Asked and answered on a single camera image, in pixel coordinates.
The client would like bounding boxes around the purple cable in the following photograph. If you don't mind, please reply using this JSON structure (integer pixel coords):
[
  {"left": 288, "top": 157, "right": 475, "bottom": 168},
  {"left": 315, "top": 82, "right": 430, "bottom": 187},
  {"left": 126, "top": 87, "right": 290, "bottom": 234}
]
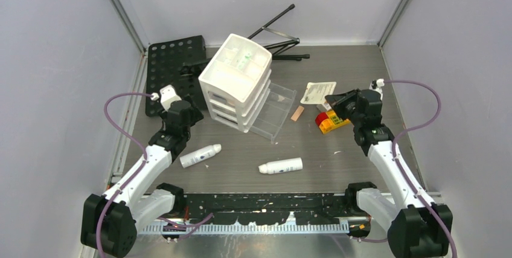
[
  {"left": 95, "top": 92, "right": 215, "bottom": 258},
  {"left": 351, "top": 80, "right": 459, "bottom": 258}
]

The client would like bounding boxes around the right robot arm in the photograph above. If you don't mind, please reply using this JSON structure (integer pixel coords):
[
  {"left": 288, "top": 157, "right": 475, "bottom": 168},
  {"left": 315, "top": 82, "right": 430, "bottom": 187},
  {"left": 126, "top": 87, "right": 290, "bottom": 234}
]
[{"left": 325, "top": 89, "right": 457, "bottom": 257}]

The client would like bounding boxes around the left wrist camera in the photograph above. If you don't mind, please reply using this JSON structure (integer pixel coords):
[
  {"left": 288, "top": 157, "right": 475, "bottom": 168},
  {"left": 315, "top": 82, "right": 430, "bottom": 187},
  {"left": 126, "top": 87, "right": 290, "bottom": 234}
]
[{"left": 150, "top": 85, "right": 182, "bottom": 111}]

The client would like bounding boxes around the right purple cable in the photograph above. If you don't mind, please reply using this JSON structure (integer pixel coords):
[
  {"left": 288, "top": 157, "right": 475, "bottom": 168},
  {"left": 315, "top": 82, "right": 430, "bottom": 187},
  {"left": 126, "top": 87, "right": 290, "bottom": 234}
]
[{"left": 351, "top": 80, "right": 459, "bottom": 258}]

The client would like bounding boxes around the white sachet packet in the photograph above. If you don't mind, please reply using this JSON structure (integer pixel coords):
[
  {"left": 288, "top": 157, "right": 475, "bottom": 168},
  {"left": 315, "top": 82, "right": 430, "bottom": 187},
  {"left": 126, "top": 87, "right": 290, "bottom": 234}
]
[{"left": 300, "top": 82, "right": 337, "bottom": 105}]

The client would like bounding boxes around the yellow red toy block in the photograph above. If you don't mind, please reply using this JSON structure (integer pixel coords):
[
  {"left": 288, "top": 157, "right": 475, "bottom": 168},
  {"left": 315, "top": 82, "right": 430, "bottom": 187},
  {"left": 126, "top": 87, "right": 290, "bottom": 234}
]
[{"left": 315, "top": 110, "right": 350, "bottom": 134}]

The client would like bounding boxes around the black music stand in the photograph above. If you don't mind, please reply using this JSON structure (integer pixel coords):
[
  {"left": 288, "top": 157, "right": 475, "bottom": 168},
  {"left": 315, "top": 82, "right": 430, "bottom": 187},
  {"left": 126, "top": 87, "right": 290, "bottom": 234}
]
[{"left": 144, "top": 4, "right": 311, "bottom": 118}]

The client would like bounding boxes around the large white spray bottle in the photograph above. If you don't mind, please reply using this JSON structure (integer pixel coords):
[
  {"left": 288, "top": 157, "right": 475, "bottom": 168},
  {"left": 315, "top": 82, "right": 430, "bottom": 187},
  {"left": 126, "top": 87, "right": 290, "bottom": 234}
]
[{"left": 180, "top": 144, "right": 222, "bottom": 168}]

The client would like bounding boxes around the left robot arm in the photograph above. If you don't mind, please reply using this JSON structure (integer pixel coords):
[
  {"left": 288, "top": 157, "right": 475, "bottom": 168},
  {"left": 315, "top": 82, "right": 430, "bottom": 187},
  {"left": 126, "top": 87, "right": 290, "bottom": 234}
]
[{"left": 80, "top": 96, "right": 203, "bottom": 257}]

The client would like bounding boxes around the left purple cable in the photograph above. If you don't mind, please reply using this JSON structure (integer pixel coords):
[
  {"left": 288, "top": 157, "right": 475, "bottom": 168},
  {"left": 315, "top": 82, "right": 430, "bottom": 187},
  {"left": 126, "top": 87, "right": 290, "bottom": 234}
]
[{"left": 95, "top": 92, "right": 215, "bottom": 258}]

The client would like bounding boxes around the white barcode packet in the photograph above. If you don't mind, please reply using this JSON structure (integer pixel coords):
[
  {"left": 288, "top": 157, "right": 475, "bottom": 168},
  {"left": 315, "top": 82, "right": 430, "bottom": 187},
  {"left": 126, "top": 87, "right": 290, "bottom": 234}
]
[{"left": 316, "top": 103, "right": 331, "bottom": 112}]

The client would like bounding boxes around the white plastic drawer organizer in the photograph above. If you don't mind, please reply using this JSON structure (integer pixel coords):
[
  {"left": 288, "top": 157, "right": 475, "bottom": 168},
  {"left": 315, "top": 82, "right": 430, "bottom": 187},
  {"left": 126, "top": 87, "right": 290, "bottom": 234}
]
[{"left": 199, "top": 34, "right": 296, "bottom": 143}]

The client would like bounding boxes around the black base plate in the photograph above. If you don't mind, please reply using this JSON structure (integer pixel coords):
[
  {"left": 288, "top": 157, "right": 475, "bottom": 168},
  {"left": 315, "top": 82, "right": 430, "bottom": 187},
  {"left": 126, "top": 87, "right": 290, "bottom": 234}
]
[{"left": 164, "top": 193, "right": 369, "bottom": 225}]

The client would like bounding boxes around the beige concealer stick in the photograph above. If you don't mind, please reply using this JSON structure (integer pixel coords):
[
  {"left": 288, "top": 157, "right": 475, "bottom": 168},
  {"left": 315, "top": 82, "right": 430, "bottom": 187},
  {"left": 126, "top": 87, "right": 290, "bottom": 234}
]
[{"left": 290, "top": 106, "right": 305, "bottom": 121}]

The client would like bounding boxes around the small white bottle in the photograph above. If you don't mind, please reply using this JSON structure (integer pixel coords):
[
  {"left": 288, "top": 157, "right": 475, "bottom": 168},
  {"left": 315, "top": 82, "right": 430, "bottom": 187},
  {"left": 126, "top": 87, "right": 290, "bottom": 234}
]
[{"left": 258, "top": 158, "right": 303, "bottom": 175}]

